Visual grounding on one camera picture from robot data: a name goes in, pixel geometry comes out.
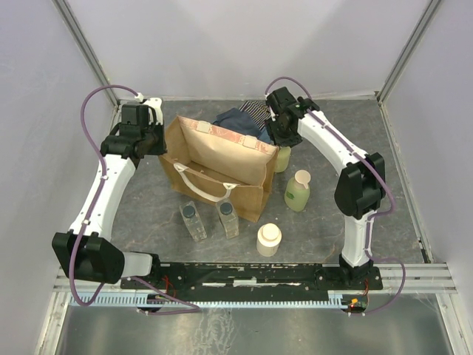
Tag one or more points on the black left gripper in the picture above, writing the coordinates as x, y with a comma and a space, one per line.
161, 149

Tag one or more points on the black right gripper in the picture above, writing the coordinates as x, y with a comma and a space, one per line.
293, 140

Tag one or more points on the small green pump bottle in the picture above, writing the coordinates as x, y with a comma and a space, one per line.
283, 158

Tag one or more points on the brown canvas tote bag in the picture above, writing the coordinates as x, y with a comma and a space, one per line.
211, 163

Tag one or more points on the large green beige-cap bottle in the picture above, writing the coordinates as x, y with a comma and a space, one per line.
298, 190

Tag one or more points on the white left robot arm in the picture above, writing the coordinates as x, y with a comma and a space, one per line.
85, 251

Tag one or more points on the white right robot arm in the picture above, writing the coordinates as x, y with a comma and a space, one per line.
361, 176

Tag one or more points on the blue and striped clothes pile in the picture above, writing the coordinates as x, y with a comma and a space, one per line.
249, 119

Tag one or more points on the clear bottle black cap left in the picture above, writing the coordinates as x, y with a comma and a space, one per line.
193, 221

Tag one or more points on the clear bottle black cap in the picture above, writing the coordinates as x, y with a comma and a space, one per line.
193, 221
228, 218

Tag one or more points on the clear bottle black cap right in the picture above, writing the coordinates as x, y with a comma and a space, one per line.
228, 218

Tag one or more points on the cream jar with lid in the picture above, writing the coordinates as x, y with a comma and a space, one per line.
269, 237

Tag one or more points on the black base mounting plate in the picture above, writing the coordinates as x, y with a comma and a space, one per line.
259, 282

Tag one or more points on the aluminium frame rail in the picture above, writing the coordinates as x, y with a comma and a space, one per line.
420, 279

